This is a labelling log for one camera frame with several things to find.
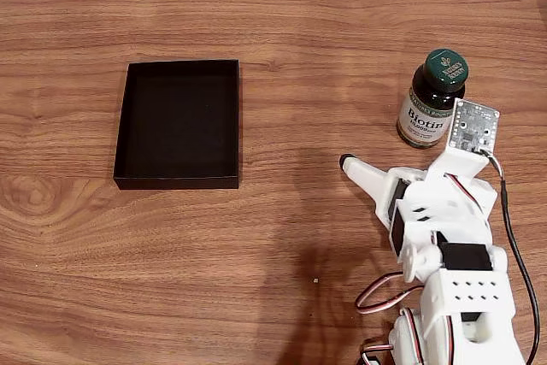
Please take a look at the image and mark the camera circuit board on mount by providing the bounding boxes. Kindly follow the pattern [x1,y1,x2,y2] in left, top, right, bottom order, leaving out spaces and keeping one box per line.
[426,98,501,183]

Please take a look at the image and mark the shallow black cardboard box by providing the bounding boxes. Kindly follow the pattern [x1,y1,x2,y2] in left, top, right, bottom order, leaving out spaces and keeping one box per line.
[113,58,240,191]

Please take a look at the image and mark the red white black servo cable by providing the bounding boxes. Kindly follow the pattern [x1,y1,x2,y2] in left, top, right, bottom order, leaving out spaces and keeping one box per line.
[362,337,397,365]
[355,273,425,315]

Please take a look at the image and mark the short gripper servo cable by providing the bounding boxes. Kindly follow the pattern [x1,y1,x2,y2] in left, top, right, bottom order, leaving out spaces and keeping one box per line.
[444,172,485,215]

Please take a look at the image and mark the green-capped Biotin pill bottle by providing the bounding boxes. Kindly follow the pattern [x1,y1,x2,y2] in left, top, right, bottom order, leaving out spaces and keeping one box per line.
[396,47,470,150]

